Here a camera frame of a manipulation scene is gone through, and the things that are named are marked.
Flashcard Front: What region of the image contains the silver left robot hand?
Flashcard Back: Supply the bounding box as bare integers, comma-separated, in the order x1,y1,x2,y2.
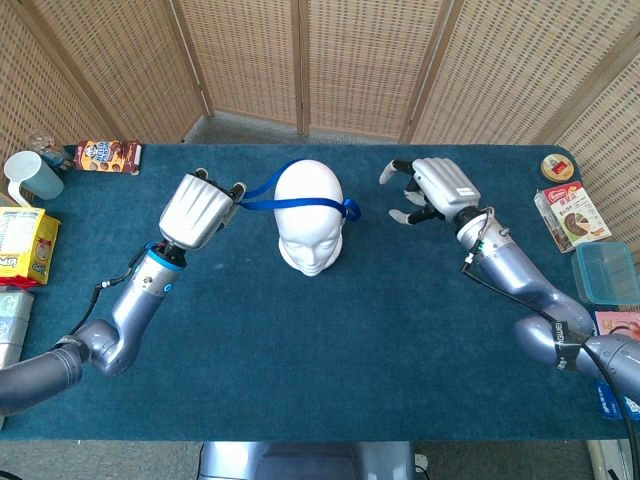
158,167,248,252

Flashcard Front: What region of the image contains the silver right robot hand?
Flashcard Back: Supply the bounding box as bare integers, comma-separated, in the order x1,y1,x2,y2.
378,157,482,226

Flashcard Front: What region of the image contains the blue lanyard with badge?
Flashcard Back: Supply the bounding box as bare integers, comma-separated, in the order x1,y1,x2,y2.
238,159,362,222

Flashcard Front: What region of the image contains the brown cookie box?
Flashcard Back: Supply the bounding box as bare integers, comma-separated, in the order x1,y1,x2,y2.
73,139,143,176

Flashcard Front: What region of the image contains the round wooden tin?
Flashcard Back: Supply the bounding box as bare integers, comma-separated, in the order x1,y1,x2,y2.
539,153,575,183

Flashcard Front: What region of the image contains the white foam mannequin head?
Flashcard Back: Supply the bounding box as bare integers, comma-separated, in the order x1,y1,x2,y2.
273,158,349,277

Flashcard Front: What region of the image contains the red white pie box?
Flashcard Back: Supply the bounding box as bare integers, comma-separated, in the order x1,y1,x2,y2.
533,180,613,254

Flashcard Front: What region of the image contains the woven bamboo folding screen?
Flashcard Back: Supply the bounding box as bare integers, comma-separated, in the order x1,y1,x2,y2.
0,0,640,311

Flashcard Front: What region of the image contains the pale blue pitcher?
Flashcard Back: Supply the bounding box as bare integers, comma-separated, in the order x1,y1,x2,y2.
3,150,66,209

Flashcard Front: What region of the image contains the teal carpet table cover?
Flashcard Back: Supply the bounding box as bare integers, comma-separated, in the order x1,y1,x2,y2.
4,143,631,444

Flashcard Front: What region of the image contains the yellow snack box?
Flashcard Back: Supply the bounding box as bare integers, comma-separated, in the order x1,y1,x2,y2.
0,205,62,290

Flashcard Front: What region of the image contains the clear blue plastic container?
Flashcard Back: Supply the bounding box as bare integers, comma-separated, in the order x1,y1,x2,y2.
570,241,640,306

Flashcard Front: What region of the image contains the pale green tissue pack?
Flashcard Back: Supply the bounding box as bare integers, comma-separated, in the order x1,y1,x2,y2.
0,288,36,371

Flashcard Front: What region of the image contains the blue pink cookie box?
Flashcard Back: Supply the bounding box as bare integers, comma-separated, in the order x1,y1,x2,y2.
593,309,640,422

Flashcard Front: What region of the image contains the silver robot torso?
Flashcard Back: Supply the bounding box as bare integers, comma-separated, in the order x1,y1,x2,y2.
198,440,417,480

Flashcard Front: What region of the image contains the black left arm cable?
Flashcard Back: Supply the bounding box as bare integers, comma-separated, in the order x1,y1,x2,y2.
64,249,151,346

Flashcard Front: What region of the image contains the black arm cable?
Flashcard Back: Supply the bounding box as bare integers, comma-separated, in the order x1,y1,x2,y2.
64,249,151,346
460,209,640,480

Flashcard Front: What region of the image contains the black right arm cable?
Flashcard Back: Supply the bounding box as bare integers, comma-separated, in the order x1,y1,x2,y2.
460,209,640,480

